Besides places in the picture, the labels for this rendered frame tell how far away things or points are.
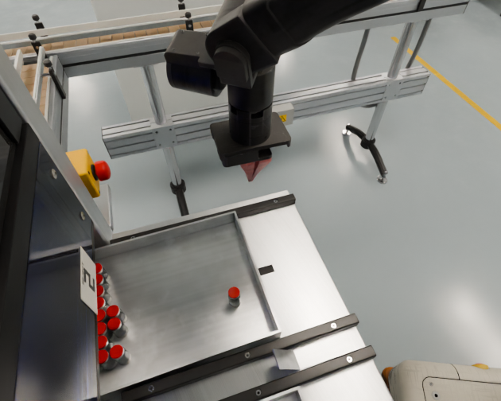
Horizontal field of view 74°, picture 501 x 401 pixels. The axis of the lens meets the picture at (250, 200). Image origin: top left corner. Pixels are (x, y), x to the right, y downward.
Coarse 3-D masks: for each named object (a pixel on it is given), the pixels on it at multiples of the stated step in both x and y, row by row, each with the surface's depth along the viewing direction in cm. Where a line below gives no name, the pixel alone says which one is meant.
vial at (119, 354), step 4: (112, 348) 52; (116, 348) 52; (120, 348) 52; (124, 348) 53; (112, 352) 52; (116, 352) 52; (120, 352) 52; (124, 352) 53; (128, 352) 55; (112, 356) 52; (116, 356) 52; (120, 356) 52; (124, 356) 53; (128, 356) 54; (116, 360) 52; (120, 360) 53; (124, 360) 53; (128, 360) 55; (120, 364) 55; (124, 364) 55
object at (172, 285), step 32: (192, 224) 68; (224, 224) 72; (96, 256) 66; (128, 256) 67; (160, 256) 67; (192, 256) 67; (224, 256) 67; (128, 288) 63; (160, 288) 63; (192, 288) 63; (224, 288) 63; (256, 288) 63; (128, 320) 60; (160, 320) 60; (192, 320) 60; (224, 320) 60; (256, 320) 60; (160, 352) 56; (192, 352) 56; (224, 352) 54; (128, 384) 50
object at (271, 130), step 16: (240, 112) 41; (272, 112) 49; (224, 128) 47; (240, 128) 43; (256, 128) 43; (272, 128) 47; (224, 144) 45; (240, 144) 45; (256, 144) 45; (272, 144) 45; (288, 144) 46; (224, 160) 45
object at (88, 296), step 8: (80, 248) 49; (80, 256) 48; (88, 256) 52; (80, 264) 48; (88, 264) 51; (80, 272) 47; (88, 272) 50; (80, 280) 46; (88, 280) 49; (88, 288) 48; (88, 296) 47; (96, 296) 51; (88, 304) 47; (96, 304) 50; (96, 312) 49
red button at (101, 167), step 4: (96, 164) 65; (100, 164) 65; (104, 164) 65; (96, 168) 64; (100, 168) 65; (104, 168) 65; (108, 168) 66; (96, 172) 64; (100, 172) 65; (104, 172) 65; (108, 172) 66; (100, 176) 65; (104, 176) 65; (108, 176) 66; (100, 180) 66; (104, 180) 66
